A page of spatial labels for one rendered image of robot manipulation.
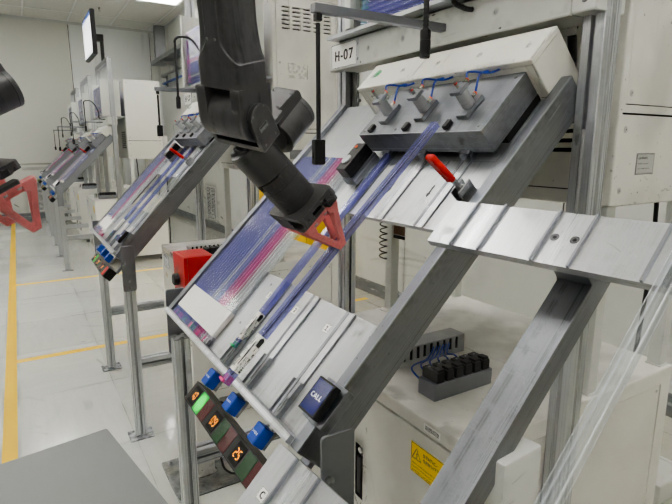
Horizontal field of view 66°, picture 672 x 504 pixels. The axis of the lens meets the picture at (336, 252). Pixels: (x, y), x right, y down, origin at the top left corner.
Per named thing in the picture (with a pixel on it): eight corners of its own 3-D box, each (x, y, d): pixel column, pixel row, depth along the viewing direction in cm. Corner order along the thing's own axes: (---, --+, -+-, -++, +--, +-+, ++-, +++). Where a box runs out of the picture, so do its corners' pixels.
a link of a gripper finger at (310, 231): (339, 225, 81) (302, 183, 76) (365, 231, 75) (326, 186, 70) (312, 258, 79) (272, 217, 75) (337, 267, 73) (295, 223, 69)
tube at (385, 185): (229, 386, 70) (223, 382, 70) (225, 383, 71) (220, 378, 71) (440, 126, 82) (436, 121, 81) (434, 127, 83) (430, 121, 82)
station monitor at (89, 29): (93, 57, 463) (89, 8, 455) (85, 65, 511) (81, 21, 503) (109, 58, 470) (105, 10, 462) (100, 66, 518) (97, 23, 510)
